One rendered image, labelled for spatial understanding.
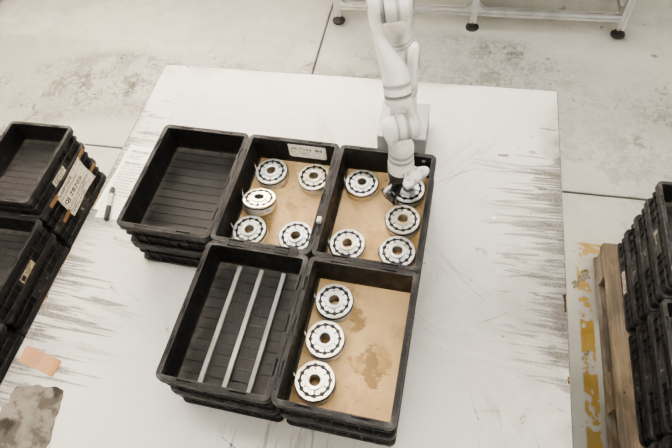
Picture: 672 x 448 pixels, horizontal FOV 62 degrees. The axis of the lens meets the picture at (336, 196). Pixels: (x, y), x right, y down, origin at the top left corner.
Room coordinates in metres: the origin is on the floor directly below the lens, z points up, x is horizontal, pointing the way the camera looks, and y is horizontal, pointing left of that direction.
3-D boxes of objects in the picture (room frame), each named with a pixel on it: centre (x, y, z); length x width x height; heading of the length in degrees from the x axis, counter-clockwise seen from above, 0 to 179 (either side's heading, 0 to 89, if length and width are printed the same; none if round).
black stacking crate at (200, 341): (0.61, 0.30, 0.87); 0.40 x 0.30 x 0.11; 160
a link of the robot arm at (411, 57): (1.30, -0.27, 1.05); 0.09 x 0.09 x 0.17; 74
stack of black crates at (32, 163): (1.59, 1.27, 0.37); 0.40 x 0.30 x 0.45; 162
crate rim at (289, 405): (0.51, 0.02, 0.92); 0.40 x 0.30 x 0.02; 160
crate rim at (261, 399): (0.61, 0.30, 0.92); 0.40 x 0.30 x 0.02; 160
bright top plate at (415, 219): (0.86, -0.18, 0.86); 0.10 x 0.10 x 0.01
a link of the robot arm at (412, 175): (0.93, -0.21, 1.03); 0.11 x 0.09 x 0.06; 33
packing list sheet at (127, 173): (1.28, 0.71, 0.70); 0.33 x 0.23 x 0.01; 162
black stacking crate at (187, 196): (1.09, 0.45, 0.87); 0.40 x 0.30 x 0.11; 160
